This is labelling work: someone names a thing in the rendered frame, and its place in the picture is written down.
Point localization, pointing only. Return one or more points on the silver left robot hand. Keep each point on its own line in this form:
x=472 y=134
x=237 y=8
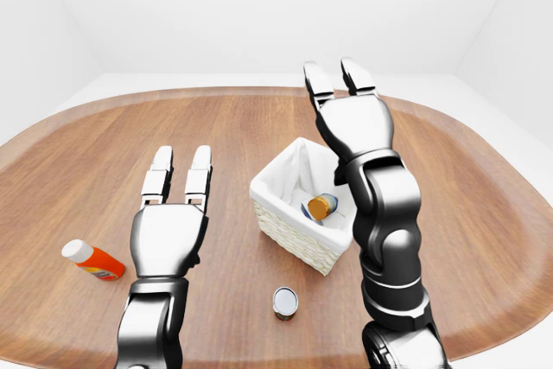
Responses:
x=166 y=235

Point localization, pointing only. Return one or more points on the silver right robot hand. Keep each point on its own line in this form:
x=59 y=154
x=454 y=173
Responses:
x=356 y=125

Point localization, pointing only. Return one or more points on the orange-lidded tin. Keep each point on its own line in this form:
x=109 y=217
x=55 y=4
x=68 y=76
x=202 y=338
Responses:
x=320 y=207

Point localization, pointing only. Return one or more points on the small silver-topped tin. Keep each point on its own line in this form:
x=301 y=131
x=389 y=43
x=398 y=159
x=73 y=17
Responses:
x=285 y=303

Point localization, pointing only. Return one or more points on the white woven basket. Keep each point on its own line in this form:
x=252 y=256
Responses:
x=302 y=209

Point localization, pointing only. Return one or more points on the orange bottle with white cap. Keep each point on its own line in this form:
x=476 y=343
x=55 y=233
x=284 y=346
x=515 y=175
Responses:
x=94 y=260

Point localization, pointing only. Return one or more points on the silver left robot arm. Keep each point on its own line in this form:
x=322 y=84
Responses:
x=149 y=326

